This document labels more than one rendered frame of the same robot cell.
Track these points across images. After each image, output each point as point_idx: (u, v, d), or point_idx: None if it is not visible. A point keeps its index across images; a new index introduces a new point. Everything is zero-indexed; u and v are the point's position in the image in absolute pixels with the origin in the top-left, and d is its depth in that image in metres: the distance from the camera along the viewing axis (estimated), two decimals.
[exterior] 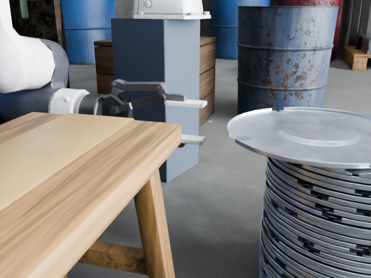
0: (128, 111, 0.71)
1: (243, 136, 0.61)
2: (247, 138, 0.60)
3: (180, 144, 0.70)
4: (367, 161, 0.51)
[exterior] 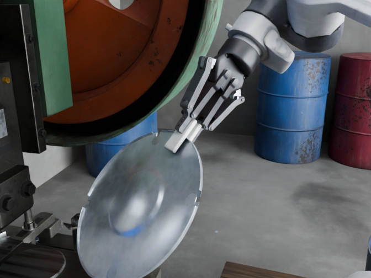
0: (211, 83, 0.72)
1: (158, 141, 0.74)
2: (154, 143, 0.74)
3: (188, 137, 0.72)
4: (92, 202, 0.77)
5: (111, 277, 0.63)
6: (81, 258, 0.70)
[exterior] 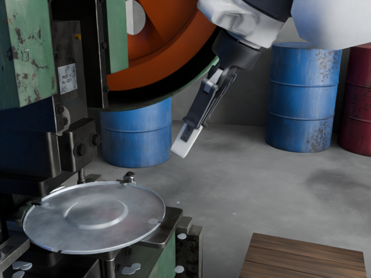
0: None
1: (123, 188, 0.93)
2: (120, 188, 0.93)
3: (188, 139, 0.69)
4: (44, 205, 0.85)
5: (64, 248, 0.70)
6: (25, 234, 0.75)
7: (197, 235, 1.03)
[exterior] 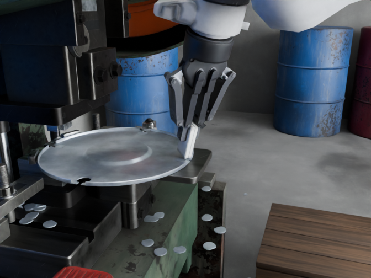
0: (207, 86, 0.64)
1: (63, 145, 0.78)
2: (63, 146, 0.77)
3: (183, 139, 0.69)
4: None
5: (184, 159, 0.71)
6: (155, 179, 0.63)
7: (222, 190, 0.95)
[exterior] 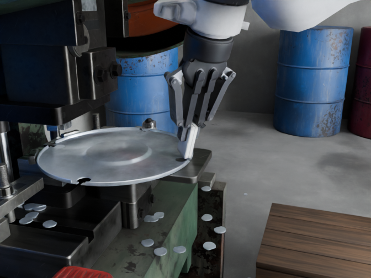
0: (207, 86, 0.64)
1: None
2: None
3: (183, 139, 0.69)
4: None
5: (141, 132, 0.87)
6: None
7: (222, 190, 0.95)
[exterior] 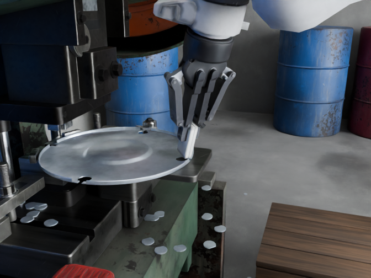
0: (207, 86, 0.64)
1: None
2: None
3: (183, 139, 0.69)
4: None
5: (57, 145, 0.78)
6: (90, 133, 0.86)
7: (222, 190, 0.96)
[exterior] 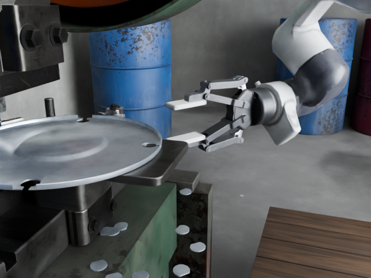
0: (226, 105, 0.75)
1: None
2: None
3: None
4: None
5: None
6: (12, 127, 0.65)
7: (206, 193, 0.77)
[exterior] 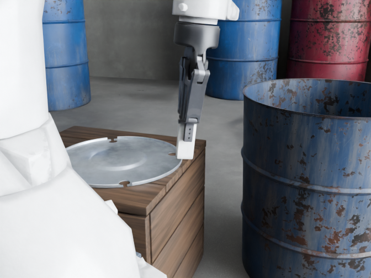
0: (188, 79, 0.66)
1: None
2: None
3: None
4: None
5: None
6: (149, 140, 1.00)
7: None
